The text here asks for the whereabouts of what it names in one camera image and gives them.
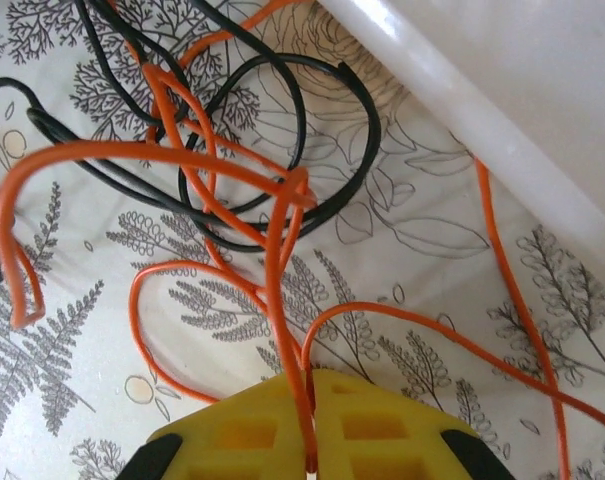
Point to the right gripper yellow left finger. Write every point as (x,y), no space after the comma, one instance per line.
(242,435)

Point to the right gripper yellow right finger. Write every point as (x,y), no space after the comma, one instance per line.
(382,435)

